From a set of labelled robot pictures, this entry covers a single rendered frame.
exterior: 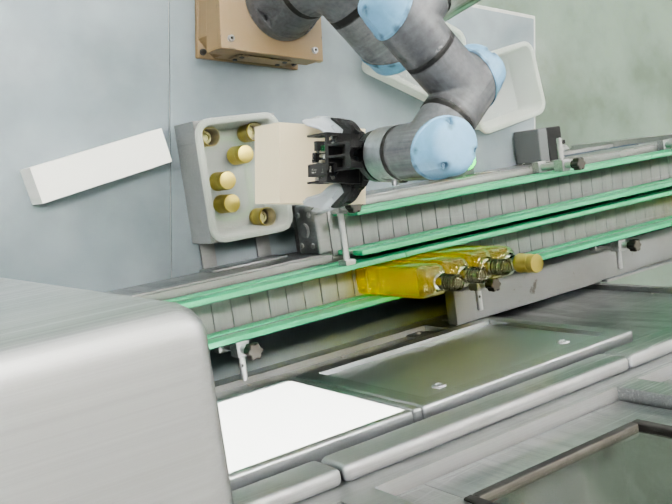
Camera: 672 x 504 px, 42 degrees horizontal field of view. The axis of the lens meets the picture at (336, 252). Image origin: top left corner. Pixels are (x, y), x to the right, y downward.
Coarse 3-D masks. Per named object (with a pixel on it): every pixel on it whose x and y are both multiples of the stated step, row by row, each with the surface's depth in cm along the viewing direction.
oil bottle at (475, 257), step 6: (426, 252) 170; (432, 252) 169; (438, 252) 167; (444, 252) 166; (450, 252) 165; (456, 252) 164; (462, 252) 162; (468, 252) 161; (474, 252) 161; (480, 252) 161; (486, 252) 161; (468, 258) 160; (474, 258) 159; (480, 258) 159; (474, 264) 159; (480, 264) 159
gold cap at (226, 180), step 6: (216, 174) 162; (222, 174) 160; (228, 174) 161; (210, 180) 163; (216, 180) 161; (222, 180) 160; (228, 180) 161; (234, 180) 162; (210, 186) 164; (216, 186) 162; (222, 186) 160; (228, 186) 161
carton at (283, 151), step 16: (256, 128) 137; (272, 128) 133; (288, 128) 132; (304, 128) 134; (256, 144) 137; (272, 144) 133; (288, 144) 132; (304, 144) 134; (256, 160) 137; (272, 160) 133; (288, 160) 132; (304, 160) 134; (256, 176) 137; (272, 176) 133; (288, 176) 132; (304, 176) 134; (256, 192) 137; (272, 192) 133; (288, 192) 132; (304, 192) 134; (320, 192) 135
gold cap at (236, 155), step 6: (228, 150) 165; (234, 150) 163; (240, 150) 162; (246, 150) 163; (252, 150) 164; (228, 156) 165; (234, 156) 163; (240, 156) 162; (246, 156) 163; (252, 156) 164; (234, 162) 165; (240, 162) 163; (246, 162) 163
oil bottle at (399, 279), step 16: (368, 272) 166; (384, 272) 161; (400, 272) 158; (416, 272) 154; (432, 272) 153; (368, 288) 166; (384, 288) 162; (400, 288) 158; (416, 288) 155; (432, 288) 153
